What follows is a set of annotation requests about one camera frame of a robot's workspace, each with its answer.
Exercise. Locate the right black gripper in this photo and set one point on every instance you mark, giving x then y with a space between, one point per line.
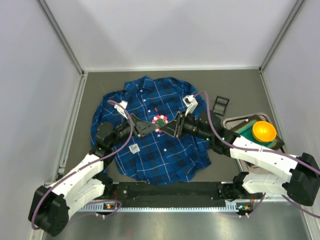
180 125

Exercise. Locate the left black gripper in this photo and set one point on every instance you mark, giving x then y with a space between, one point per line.
135 125

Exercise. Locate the pink pompom brooch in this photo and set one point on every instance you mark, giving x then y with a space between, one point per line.
159 120

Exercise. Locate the blue plaid button shirt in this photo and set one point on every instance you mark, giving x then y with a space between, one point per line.
162 159

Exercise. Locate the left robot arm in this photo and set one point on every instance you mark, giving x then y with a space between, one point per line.
53 206

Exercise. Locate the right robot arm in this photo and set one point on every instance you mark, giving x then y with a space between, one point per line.
295 177

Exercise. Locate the white paper tag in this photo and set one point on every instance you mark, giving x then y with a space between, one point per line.
134 148

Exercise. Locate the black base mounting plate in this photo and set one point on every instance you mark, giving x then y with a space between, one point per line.
175 195

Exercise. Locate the green square tray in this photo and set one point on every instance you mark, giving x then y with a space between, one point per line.
243 126

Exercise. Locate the metal baking tray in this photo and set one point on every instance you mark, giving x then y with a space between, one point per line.
246 166

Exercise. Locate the orange plastic bowl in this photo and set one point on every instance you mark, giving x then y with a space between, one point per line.
264 131

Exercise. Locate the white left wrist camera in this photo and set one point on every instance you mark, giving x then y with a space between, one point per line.
120 107

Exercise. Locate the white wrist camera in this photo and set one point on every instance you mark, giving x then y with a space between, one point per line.
190 103
120 107

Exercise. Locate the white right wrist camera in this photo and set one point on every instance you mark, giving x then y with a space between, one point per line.
190 103

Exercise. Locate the small black frame stand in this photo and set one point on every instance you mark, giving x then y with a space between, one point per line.
220 105

